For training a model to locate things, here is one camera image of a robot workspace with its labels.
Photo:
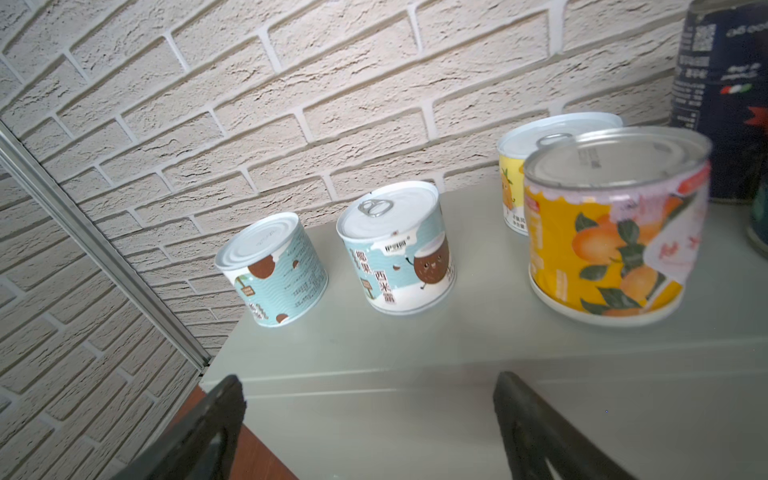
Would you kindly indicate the blue Progresso soup can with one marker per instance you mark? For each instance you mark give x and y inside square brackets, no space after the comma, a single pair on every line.
[757,228]

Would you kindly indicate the orange can white lid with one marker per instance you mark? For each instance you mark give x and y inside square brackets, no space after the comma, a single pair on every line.
[615,221]

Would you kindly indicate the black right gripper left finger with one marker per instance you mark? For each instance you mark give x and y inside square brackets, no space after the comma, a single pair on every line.
[202,445]

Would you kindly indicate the red label soup can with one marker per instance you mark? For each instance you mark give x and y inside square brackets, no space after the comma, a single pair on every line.
[720,91]

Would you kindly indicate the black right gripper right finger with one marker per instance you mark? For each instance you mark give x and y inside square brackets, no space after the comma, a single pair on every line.
[540,443]

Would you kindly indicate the white grey label can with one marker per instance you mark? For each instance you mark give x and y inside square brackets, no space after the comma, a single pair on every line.
[397,241]

